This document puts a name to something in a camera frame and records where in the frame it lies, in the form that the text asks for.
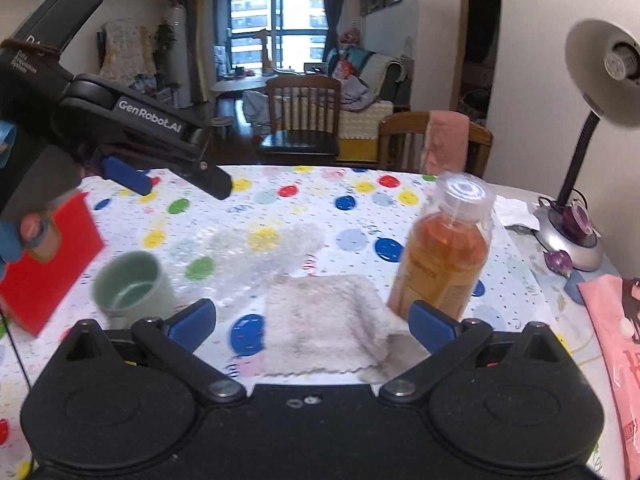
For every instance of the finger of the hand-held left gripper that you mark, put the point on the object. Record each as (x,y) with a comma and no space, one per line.
(210,180)
(127,175)

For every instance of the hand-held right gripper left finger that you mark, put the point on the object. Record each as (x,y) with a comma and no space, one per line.
(192,317)

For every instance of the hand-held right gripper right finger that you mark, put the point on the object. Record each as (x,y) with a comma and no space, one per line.
(430,322)

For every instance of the grey fluffy towel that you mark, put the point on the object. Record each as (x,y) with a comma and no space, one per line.
(325,325)

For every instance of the person's left hand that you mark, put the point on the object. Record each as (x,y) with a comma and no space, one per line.
(30,235)

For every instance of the orange tea bottle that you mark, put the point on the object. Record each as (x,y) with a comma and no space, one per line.
(440,260)

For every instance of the pale green mug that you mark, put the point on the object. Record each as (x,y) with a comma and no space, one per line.
(132,287)

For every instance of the clear bubble wrap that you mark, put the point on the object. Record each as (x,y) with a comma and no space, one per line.
(250,250)

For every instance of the round dining table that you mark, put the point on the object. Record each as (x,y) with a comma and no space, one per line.
(240,87)

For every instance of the polka dot tablecloth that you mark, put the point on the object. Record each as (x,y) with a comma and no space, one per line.
(310,195)

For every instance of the cloth covered television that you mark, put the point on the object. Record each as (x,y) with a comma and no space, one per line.
(127,47)

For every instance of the slatted wooden chair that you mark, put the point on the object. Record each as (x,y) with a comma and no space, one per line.
(300,115)

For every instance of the red cardboard box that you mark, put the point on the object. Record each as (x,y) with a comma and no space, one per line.
(55,270)

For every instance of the white standing air conditioner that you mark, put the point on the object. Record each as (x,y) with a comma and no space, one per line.
(180,55)

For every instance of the yellow and grey curtain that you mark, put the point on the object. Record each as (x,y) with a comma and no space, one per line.
(197,40)

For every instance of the crumpled white tissue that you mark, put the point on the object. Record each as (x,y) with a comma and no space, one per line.
(515,210)

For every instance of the green houseplant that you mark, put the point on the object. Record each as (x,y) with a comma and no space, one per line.
(165,35)

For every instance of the purple flower ornament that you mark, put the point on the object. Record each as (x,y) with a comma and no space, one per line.
(576,217)
(558,260)

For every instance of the window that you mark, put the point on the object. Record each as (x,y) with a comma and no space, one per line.
(272,25)

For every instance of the pink towel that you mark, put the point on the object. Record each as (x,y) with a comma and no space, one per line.
(445,142)

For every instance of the sofa with cushions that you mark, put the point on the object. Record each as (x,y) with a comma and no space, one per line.
(370,90)

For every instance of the wooden chair curved backrest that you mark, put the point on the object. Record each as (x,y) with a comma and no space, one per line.
(400,140)

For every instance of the pink printed packet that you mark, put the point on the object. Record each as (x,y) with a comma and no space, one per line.
(615,370)

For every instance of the silver desk lamp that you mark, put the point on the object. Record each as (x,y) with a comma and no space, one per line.
(597,75)

